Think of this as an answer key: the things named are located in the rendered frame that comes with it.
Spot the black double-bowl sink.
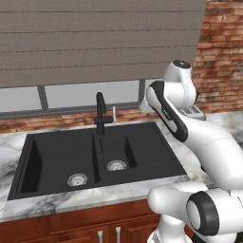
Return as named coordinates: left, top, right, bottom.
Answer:
left=7, top=121, right=188, bottom=201

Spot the black sink faucet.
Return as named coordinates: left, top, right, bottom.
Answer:
left=93, top=91, right=117, bottom=136

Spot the silver sink drain strainer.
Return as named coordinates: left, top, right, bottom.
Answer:
left=66, top=173, right=88, bottom=188
left=106, top=159, right=128, bottom=172

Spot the brown wooden cabinet door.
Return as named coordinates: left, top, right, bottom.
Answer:
left=109, top=214, right=163, bottom=243
left=48, top=223, right=110, bottom=243

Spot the grey window blind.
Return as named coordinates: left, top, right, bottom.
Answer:
left=0, top=0, right=209, bottom=89

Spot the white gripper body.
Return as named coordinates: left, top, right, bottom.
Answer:
left=139, top=94, right=154, bottom=114

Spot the grey-framed window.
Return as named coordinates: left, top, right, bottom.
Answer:
left=0, top=78, right=150, bottom=121

